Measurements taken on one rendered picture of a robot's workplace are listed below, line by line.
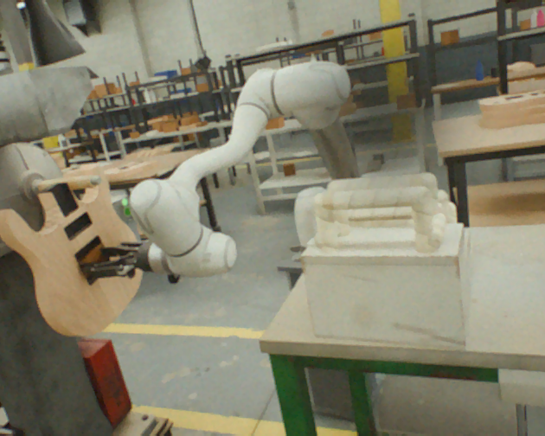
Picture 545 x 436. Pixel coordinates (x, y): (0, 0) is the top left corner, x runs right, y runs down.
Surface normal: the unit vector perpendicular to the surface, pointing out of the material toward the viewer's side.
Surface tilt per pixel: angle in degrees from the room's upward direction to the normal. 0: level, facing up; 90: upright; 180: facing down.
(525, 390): 90
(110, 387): 90
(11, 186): 87
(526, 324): 0
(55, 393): 90
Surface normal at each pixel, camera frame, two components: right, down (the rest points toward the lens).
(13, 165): 0.87, -0.16
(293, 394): -0.36, 0.33
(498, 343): -0.18, -0.94
